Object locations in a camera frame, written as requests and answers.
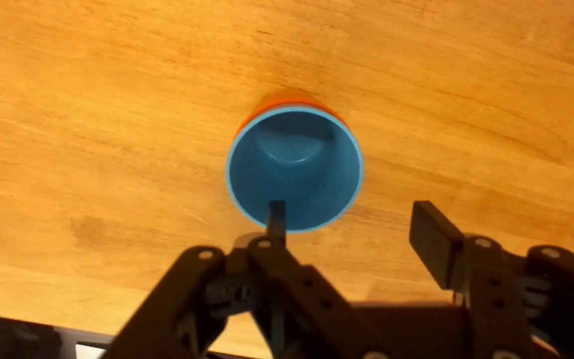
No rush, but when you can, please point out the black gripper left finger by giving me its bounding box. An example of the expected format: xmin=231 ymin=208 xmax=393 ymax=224
xmin=100 ymin=200 xmax=385 ymax=359

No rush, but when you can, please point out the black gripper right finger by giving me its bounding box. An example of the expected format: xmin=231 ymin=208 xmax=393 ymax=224
xmin=409 ymin=200 xmax=574 ymax=359

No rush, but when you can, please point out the blue plastic cup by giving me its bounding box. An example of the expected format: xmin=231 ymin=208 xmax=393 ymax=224
xmin=225 ymin=104 xmax=367 ymax=234

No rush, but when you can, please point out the orange plastic cup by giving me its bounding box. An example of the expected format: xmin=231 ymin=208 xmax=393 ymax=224
xmin=241 ymin=90 xmax=347 ymax=130

